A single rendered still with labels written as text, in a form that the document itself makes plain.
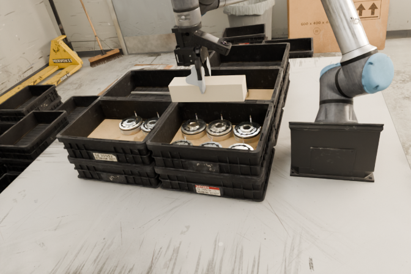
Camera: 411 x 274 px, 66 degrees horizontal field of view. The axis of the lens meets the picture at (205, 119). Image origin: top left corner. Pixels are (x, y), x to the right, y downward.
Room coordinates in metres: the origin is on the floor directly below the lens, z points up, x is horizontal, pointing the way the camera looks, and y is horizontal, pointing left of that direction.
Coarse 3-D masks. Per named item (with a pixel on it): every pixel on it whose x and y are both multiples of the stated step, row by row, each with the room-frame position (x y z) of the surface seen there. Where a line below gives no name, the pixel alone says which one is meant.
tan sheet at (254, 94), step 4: (252, 92) 1.28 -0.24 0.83; (256, 92) 1.28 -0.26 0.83; (260, 92) 1.27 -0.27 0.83; (264, 92) 1.26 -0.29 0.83; (268, 92) 1.26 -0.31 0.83; (272, 92) 1.25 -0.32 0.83; (248, 96) 1.26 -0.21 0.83; (252, 96) 1.25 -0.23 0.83; (256, 96) 1.24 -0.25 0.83; (260, 96) 1.24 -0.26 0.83; (264, 96) 1.23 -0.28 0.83; (268, 96) 1.22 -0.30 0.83
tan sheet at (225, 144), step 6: (234, 126) 1.04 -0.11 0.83; (180, 132) 1.07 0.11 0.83; (174, 138) 1.04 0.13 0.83; (180, 138) 1.03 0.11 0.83; (198, 138) 1.01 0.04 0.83; (204, 138) 1.00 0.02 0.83; (228, 138) 0.97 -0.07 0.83; (198, 144) 0.97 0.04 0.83; (222, 144) 0.94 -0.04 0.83; (228, 144) 0.93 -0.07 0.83; (252, 144) 0.91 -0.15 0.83
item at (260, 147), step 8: (176, 104) 1.13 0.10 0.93; (232, 104) 1.06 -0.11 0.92; (240, 104) 1.04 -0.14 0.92; (248, 104) 1.03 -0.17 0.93; (256, 104) 1.02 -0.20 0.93; (264, 104) 1.01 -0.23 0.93; (272, 104) 0.99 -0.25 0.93; (168, 112) 1.08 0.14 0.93; (272, 112) 0.97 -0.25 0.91; (264, 120) 0.90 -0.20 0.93; (264, 128) 0.85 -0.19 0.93; (152, 136) 0.93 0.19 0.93; (264, 136) 0.81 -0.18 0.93; (152, 144) 0.88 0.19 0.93; (160, 144) 0.87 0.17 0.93; (168, 144) 0.87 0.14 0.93; (176, 144) 0.86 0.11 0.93; (184, 152) 0.84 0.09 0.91; (192, 152) 0.82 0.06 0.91; (200, 152) 0.81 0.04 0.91; (208, 152) 0.80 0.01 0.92; (216, 152) 0.79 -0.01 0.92; (224, 152) 0.78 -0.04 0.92; (232, 152) 0.77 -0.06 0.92; (240, 152) 0.76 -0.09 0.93; (248, 152) 0.75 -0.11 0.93; (256, 152) 0.74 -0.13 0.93
